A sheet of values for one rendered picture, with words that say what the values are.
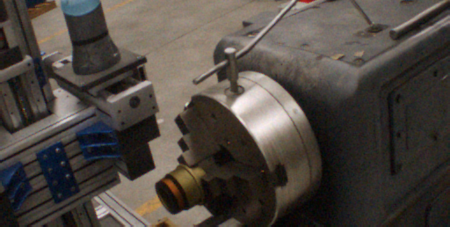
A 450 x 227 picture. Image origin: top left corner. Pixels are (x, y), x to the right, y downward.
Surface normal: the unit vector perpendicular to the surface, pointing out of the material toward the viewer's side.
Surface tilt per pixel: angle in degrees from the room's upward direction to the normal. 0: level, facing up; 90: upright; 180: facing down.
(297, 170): 83
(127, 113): 90
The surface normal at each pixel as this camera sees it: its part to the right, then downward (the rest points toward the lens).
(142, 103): 0.62, 0.24
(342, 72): -0.51, -0.61
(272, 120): 0.27, -0.48
